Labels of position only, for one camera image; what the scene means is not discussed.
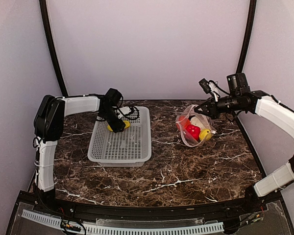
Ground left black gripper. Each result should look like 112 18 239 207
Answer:
101 107 126 132

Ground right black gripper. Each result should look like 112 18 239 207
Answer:
194 94 242 119

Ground white green cauliflower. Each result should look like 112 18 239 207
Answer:
190 116 205 129

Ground clear zip top bag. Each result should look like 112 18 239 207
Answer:
175 105 216 147

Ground red bell pepper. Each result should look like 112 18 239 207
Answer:
186 124 201 141

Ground orange bell pepper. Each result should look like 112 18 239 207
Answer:
176 116 191 130

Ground yellow bell pepper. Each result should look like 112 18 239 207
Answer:
199 129 213 141

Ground white plastic perforated basket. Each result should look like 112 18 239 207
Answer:
87 106 152 167

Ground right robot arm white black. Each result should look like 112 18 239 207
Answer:
194 73 294 212

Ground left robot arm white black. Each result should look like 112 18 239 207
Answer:
33 88 125 213

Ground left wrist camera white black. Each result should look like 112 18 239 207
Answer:
117 106 140 120

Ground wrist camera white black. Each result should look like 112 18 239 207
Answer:
117 106 140 120
198 78 230 102

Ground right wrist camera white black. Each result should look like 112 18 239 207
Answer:
198 78 230 102

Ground black curved front rail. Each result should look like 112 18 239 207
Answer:
28 193 268 221

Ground white slotted cable duct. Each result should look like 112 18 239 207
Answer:
21 209 224 235

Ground right black frame post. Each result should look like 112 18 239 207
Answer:
235 0 258 73

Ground black frame post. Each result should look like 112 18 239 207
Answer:
39 0 69 96
235 0 258 73

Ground left black frame post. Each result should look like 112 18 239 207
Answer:
39 0 69 96

